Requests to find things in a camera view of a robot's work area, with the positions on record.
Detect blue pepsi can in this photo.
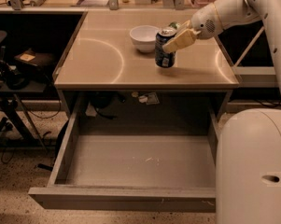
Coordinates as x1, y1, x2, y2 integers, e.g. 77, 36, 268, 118
155, 26, 176, 68

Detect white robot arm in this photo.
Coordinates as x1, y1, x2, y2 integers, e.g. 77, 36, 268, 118
163, 0, 281, 224

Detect white bowl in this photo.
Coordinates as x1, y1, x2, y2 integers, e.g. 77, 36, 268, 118
130, 25, 159, 53

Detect black bag with note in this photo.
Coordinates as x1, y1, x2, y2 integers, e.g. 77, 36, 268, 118
14, 49, 57, 83

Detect white leaning rod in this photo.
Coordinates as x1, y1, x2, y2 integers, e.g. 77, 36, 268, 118
233, 26, 265, 68

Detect grey open drawer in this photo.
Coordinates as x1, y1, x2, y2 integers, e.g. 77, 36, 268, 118
29, 93, 218, 212

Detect green soda can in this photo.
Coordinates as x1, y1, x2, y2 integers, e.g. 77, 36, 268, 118
169, 21, 181, 30

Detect grey counter cabinet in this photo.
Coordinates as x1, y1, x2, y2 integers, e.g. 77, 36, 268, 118
54, 8, 239, 127

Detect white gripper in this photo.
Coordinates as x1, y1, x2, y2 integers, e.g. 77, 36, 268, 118
162, 3, 223, 53

